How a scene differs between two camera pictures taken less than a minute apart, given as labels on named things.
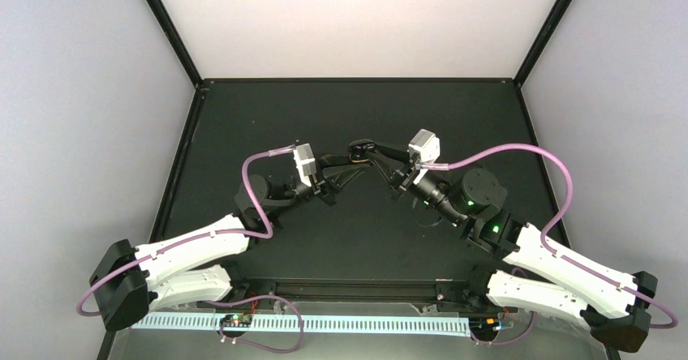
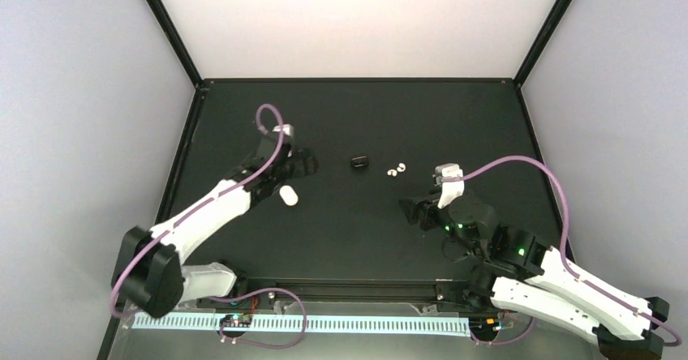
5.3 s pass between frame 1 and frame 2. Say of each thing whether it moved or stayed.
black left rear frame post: stayed
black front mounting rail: stayed
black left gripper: moved
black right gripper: moved
